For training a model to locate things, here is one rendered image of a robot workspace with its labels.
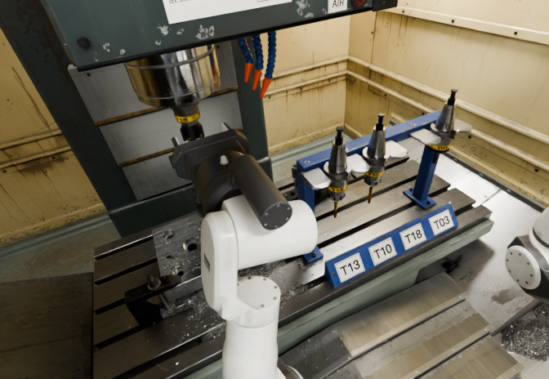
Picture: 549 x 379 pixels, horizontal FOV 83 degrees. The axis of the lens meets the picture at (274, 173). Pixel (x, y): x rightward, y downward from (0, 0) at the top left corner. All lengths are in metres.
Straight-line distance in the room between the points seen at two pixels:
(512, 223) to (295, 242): 1.07
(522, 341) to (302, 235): 0.99
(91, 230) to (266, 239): 1.52
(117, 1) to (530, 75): 1.13
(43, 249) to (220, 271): 1.57
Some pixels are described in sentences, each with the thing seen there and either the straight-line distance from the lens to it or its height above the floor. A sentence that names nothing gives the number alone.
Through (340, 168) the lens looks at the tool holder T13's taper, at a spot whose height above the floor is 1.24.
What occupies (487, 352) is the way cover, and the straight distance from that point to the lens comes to 1.15.
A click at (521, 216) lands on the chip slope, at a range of 1.36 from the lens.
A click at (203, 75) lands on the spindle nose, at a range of 0.57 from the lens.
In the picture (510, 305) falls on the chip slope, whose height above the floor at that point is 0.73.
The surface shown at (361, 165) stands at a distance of 0.75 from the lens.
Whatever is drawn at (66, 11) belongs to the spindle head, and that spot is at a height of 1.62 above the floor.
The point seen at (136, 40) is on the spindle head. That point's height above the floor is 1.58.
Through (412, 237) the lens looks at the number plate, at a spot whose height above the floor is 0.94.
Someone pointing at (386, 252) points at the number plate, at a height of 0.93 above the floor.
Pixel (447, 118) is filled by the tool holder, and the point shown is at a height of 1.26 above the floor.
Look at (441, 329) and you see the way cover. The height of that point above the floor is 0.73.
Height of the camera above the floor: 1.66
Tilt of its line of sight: 38 degrees down
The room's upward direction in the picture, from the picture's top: 6 degrees counter-clockwise
